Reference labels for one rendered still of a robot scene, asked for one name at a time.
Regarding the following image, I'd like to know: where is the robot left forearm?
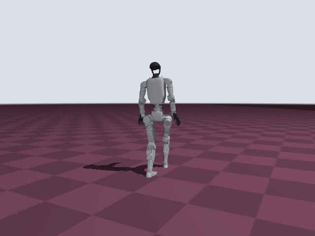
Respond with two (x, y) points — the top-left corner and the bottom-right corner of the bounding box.
(138, 102), (145, 118)

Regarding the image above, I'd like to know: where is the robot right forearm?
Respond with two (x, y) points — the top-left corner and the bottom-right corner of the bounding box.
(169, 97), (176, 116)

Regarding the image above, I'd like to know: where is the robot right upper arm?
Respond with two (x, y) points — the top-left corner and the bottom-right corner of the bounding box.
(164, 78), (174, 101)

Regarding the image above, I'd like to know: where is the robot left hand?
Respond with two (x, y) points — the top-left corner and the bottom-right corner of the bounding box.
(138, 115), (145, 125)

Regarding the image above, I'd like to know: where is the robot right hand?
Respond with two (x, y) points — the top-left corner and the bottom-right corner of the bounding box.
(173, 113), (181, 126)

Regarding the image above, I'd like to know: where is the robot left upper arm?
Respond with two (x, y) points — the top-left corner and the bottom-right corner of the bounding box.
(139, 81), (147, 104)

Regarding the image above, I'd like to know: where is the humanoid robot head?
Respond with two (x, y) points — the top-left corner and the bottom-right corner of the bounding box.
(150, 62), (161, 78)

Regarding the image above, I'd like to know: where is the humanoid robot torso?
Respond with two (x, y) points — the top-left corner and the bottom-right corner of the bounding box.
(146, 76), (166, 122)

